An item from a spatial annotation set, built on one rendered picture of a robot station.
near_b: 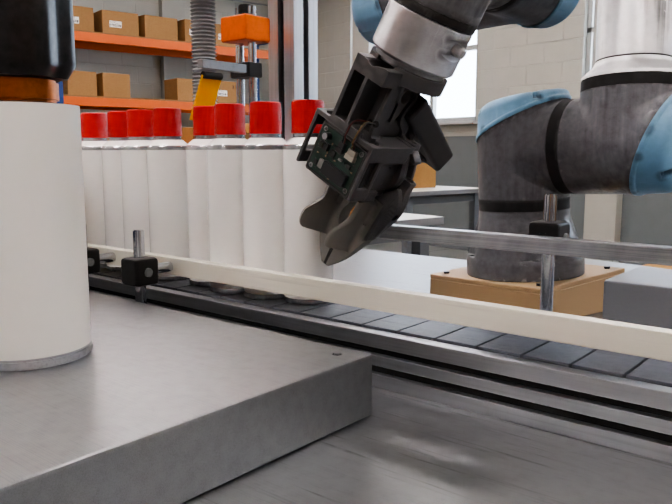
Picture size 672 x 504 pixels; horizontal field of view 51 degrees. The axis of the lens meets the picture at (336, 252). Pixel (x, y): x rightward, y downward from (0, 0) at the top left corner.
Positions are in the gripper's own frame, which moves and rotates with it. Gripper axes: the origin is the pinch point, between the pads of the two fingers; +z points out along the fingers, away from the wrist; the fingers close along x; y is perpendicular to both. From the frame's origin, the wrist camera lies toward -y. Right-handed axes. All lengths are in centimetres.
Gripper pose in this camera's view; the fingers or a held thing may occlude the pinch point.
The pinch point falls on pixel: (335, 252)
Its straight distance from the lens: 71.1
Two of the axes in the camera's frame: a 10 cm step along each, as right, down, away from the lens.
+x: 6.7, 5.7, -4.8
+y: -6.4, 1.1, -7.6
